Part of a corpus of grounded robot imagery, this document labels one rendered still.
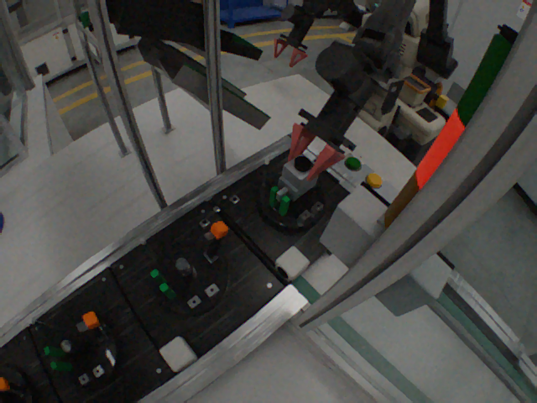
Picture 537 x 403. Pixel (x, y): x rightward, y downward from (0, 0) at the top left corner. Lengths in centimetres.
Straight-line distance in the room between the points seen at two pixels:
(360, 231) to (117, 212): 63
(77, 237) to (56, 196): 20
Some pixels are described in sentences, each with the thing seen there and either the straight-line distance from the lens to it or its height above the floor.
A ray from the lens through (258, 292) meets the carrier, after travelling 46.
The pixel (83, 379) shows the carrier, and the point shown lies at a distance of 49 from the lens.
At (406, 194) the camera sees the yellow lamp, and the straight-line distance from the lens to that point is 18.
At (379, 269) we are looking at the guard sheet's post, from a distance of 20.
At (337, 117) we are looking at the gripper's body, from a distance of 43.
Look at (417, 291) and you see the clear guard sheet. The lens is 21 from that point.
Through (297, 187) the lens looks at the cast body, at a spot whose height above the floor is 106.
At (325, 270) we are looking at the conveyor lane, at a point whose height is 92.
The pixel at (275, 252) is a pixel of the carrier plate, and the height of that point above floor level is 97.
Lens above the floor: 141
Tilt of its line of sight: 55 degrees down
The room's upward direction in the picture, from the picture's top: 8 degrees clockwise
